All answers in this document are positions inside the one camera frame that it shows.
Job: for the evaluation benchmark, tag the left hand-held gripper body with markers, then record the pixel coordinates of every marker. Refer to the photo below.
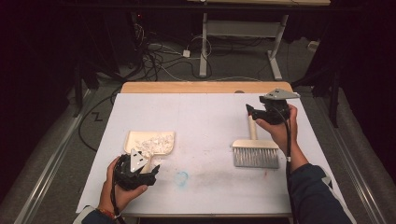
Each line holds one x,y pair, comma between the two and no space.
127,177

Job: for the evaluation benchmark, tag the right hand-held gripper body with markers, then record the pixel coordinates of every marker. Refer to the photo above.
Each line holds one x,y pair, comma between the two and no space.
277,112

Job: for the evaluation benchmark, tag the pile of white paper scraps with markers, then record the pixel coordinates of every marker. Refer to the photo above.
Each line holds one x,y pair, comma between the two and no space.
155,144

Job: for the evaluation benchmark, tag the cream plastic dustpan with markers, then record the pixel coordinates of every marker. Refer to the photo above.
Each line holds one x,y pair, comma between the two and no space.
132,140

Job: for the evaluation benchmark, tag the cream brush with red knob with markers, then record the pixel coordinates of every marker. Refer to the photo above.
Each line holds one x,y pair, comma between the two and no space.
255,155

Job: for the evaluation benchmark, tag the person's left hand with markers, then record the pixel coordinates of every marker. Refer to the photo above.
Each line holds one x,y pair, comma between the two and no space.
118,199

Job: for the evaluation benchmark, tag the person's right hand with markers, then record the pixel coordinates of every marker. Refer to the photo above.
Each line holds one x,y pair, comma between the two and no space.
285,135

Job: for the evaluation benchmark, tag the wooden table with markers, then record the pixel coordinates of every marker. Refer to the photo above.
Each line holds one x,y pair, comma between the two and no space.
202,87

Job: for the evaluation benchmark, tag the black stand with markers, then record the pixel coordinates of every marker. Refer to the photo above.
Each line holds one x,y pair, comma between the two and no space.
334,99

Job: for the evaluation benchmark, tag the white table sheet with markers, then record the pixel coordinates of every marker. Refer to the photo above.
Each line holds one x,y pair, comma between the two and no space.
211,186

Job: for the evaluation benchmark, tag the small white box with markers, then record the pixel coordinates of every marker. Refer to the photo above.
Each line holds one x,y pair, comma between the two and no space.
313,46

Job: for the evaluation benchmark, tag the white power adapter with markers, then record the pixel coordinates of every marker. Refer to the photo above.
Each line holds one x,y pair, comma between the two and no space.
186,53

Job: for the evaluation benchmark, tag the aluminium floor rail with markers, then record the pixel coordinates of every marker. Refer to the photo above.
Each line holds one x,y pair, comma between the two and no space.
364,193
53,161

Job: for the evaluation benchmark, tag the white desk frame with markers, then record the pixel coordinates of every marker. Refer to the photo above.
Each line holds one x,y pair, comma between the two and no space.
243,28

